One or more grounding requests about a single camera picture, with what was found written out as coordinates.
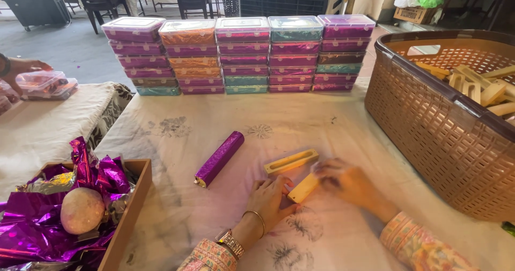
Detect person's right hand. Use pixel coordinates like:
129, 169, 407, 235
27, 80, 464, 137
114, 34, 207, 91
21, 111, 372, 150
312, 158, 400, 224

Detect person's left hand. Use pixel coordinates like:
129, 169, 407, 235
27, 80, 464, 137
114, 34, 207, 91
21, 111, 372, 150
242, 176, 300, 235

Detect plain wooden block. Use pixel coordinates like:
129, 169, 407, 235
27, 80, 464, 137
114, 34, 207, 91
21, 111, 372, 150
287, 172, 321, 204

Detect slotted wooden mould block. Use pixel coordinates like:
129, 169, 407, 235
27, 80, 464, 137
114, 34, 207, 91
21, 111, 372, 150
263, 148, 319, 176

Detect thin gold bangle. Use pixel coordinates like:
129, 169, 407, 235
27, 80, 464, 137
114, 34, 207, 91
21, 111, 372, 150
241, 210, 266, 239

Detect purple foil wrapped bar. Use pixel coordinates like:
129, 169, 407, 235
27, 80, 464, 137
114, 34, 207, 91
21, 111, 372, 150
194, 131, 245, 189

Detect white printed tablecloth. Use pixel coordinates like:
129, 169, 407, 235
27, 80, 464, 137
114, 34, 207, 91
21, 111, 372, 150
93, 76, 515, 271

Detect brown plastic laundry basket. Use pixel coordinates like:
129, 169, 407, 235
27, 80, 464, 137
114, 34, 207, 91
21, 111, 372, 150
364, 29, 515, 223

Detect rose gold wristwatch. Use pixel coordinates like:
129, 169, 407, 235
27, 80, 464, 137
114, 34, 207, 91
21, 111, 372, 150
215, 228, 245, 260

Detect stack of foil-filled plastic boxes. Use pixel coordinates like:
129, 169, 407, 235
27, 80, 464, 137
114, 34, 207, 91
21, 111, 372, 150
101, 14, 376, 96

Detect pile of wooden blocks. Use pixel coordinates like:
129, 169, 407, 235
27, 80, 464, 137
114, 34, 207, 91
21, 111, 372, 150
414, 61, 515, 127

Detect cardboard box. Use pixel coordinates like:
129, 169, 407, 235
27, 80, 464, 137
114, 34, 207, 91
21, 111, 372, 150
393, 6, 438, 25

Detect black mesh waste bin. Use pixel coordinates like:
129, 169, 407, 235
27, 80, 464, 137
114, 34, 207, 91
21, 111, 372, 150
221, 0, 240, 18

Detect brown wooden tray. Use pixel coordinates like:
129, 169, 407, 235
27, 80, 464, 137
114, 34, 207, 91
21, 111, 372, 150
31, 158, 153, 271

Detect black patterned cloth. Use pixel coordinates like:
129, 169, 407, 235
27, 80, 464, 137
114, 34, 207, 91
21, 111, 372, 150
86, 82, 134, 150

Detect round beige stone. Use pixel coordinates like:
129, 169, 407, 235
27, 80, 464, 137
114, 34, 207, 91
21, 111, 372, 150
60, 187, 106, 235

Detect cream tablecloth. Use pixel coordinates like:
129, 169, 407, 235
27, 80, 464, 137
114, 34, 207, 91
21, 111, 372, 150
0, 81, 117, 201

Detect clear plastic boxes with lids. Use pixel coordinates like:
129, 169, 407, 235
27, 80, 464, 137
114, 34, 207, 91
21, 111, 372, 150
0, 71, 79, 115

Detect heap of purple foil sheets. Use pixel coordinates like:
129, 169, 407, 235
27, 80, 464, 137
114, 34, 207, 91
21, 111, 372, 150
0, 137, 135, 271

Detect black cabinet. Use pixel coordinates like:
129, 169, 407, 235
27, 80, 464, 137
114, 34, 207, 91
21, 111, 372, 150
0, 0, 72, 32

